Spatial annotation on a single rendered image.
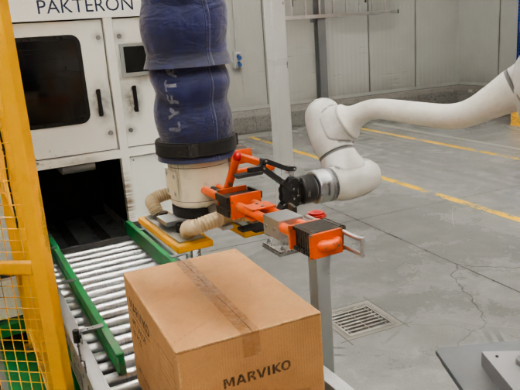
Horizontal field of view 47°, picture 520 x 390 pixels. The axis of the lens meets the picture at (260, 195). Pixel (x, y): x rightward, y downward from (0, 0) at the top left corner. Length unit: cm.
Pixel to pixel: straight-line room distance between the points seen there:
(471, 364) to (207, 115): 99
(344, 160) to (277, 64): 301
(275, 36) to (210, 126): 302
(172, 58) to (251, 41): 936
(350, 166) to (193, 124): 43
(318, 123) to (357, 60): 1031
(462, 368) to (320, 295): 66
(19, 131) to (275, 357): 101
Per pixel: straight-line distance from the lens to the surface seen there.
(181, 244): 155
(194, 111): 157
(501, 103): 148
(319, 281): 221
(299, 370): 166
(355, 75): 1192
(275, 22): 456
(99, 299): 291
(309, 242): 113
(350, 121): 161
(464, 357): 184
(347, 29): 1182
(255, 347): 157
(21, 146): 196
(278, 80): 457
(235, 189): 151
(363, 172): 160
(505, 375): 170
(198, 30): 155
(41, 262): 204
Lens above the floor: 166
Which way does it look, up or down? 15 degrees down
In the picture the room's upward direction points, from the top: 4 degrees counter-clockwise
